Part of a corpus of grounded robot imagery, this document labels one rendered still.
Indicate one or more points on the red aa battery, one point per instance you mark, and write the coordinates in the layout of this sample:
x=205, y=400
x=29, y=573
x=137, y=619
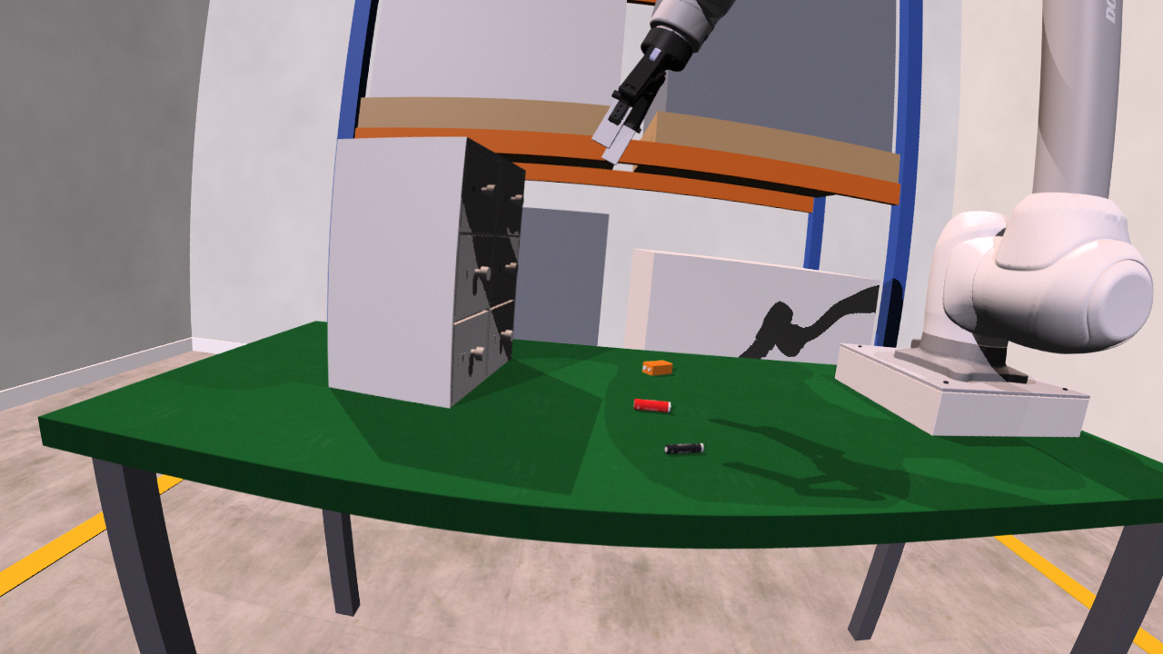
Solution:
x=647, y=405

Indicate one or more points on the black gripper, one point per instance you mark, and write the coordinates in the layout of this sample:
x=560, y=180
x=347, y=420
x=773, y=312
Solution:
x=615, y=130

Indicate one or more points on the black battery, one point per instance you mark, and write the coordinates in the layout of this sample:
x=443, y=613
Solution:
x=683, y=448

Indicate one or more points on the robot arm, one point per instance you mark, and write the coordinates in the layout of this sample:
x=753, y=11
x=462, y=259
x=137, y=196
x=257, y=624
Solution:
x=1064, y=278

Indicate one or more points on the small grey chest of drawers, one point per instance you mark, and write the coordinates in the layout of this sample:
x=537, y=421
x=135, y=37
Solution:
x=394, y=243

